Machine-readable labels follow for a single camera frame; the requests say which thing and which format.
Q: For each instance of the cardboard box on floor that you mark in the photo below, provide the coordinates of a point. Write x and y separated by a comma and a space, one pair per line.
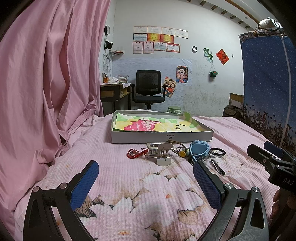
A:
236, 100

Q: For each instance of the dark bag on floor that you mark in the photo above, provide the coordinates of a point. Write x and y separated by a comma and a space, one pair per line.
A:
232, 111

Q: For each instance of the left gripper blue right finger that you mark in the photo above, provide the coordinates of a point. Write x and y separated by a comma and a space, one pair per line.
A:
251, 222

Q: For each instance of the anime character poster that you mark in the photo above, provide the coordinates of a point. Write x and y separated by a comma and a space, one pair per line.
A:
182, 74

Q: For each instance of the black office chair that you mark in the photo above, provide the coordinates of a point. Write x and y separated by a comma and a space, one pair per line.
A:
148, 88

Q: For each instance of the green hanging pouch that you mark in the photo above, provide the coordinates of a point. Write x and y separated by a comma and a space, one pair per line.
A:
213, 73

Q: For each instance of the wooden desk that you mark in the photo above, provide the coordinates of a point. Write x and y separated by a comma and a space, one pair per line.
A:
112, 94

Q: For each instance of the wall certificates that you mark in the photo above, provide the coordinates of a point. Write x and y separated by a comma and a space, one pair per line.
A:
148, 39

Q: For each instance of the pink curtain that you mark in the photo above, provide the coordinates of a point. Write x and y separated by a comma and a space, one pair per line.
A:
49, 85

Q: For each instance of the stack of books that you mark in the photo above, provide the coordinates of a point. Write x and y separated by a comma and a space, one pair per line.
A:
118, 79

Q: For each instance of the blue smart watch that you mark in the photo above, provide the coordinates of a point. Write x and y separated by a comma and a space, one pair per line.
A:
198, 150

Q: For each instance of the blue patterned wardrobe cover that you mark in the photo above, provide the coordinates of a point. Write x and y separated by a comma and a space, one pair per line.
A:
269, 87

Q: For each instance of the right hand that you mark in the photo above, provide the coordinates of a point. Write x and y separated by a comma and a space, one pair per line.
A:
277, 200

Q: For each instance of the round wall clock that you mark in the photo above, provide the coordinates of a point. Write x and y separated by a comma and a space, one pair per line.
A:
107, 30

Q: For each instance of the white shallow cardboard box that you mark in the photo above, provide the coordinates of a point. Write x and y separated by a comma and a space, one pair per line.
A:
154, 137

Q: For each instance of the beige hair claw clip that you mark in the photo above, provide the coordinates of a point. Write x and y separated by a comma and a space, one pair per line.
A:
159, 153

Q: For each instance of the green plastic stool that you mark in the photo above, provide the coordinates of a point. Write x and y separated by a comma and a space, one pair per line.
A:
174, 109

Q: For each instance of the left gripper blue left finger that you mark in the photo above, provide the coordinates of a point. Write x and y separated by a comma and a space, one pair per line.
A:
40, 222

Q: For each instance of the red paper square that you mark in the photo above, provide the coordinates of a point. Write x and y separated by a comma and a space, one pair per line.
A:
222, 56

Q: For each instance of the cartoon family poster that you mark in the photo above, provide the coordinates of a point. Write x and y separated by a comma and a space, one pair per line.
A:
170, 85

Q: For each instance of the pink floral bed quilt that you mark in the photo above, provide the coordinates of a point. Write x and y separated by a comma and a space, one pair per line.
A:
135, 199

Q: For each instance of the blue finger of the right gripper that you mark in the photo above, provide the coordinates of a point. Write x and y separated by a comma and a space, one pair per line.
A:
279, 152
264, 157

